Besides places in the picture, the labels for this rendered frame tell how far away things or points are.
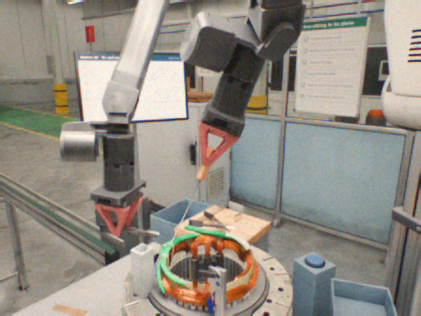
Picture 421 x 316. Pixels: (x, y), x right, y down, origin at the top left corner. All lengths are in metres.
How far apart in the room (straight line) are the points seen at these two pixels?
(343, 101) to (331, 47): 0.43
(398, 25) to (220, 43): 0.44
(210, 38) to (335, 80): 2.35
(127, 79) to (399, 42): 0.55
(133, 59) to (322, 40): 2.29
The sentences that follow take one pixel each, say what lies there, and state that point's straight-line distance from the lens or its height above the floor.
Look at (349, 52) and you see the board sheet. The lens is 2.74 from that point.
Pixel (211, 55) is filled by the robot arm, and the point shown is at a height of 1.50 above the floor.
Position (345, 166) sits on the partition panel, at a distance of 2.87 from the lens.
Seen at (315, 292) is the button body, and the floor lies 0.98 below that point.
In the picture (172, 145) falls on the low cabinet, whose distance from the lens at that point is 3.08.
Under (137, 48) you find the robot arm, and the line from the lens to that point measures 0.65.
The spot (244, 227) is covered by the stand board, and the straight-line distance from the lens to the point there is 0.92.
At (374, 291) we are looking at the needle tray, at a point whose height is 1.06.
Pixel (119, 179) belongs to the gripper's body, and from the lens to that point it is 0.62.
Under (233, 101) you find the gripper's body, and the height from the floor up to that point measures 1.44.
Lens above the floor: 1.49
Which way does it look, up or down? 15 degrees down
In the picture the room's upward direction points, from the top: straight up
